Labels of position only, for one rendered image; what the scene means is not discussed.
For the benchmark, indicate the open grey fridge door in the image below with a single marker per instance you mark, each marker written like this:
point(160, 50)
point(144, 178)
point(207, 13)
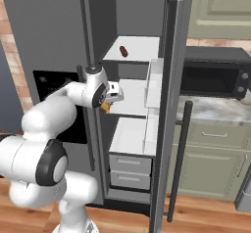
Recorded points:
point(170, 80)

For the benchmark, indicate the grey fridge drawer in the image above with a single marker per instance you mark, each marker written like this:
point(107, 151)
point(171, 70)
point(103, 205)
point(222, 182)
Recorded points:
point(130, 179)
point(130, 163)

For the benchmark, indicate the grey fridge door with dispenser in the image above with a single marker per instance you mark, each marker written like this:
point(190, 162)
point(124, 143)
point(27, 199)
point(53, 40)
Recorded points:
point(49, 34)

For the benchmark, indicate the green drawer front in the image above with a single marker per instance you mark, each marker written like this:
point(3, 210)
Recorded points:
point(215, 135)

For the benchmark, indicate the green cupboard door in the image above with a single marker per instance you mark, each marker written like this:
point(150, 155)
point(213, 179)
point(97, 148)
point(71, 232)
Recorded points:
point(206, 171)

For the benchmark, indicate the grey fridge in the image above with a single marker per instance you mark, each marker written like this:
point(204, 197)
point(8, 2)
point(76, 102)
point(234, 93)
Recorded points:
point(137, 15)

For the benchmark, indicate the dark red sausage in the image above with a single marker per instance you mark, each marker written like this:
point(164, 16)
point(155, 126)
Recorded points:
point(124, 51)

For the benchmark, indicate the grey dishwasher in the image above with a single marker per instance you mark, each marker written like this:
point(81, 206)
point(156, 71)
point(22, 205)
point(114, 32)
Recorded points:
point(244, 194)

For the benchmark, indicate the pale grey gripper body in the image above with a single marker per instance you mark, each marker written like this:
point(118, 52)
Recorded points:
point(115, 97)

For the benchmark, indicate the green wall cupboard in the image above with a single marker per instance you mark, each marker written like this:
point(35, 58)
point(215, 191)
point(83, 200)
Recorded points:
point(222, 10)

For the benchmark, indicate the clear white door bins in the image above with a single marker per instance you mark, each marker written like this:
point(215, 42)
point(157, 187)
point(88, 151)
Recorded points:
point(153, 96)

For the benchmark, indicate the orange cheese wedge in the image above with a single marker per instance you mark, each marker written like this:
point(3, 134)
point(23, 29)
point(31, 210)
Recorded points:
point(106, 106)

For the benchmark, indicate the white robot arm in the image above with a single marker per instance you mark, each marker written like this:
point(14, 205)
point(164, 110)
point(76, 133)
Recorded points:
point(49, 113)

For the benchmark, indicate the black toaster oven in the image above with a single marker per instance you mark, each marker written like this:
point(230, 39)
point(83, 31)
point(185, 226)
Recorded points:
point(212, 73)

